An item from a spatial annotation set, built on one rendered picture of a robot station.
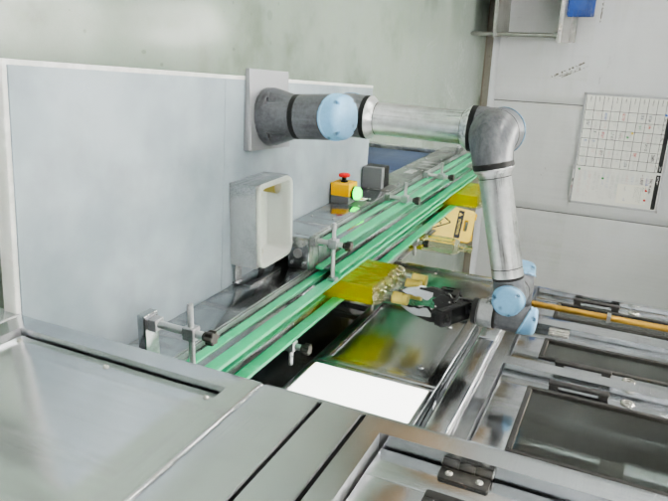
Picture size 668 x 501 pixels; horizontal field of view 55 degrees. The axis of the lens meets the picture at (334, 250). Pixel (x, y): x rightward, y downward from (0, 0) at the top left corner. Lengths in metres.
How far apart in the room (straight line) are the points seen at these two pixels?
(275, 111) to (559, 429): 1.04
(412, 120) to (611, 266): 6.32
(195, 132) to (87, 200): 0.35
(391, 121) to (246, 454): 1.12
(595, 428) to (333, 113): 0.99
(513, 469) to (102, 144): 0.92
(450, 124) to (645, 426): 0.87
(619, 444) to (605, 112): 6.09
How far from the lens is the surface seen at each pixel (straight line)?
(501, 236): 1.55
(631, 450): 1.66
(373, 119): 1.74
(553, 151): 7.65
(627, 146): 7.57
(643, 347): 2.16
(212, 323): 1.52
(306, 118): 1.65
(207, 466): 0.79
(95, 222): 1.32
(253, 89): 1.70
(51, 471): 0.84
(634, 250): 7.82
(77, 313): 1.33
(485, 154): 1.52
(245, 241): 1.68
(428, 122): 1.69
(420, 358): 1.79
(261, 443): 0.82
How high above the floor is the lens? 1.66
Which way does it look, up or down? 23 degrees down
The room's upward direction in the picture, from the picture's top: 100 degrees clockwise
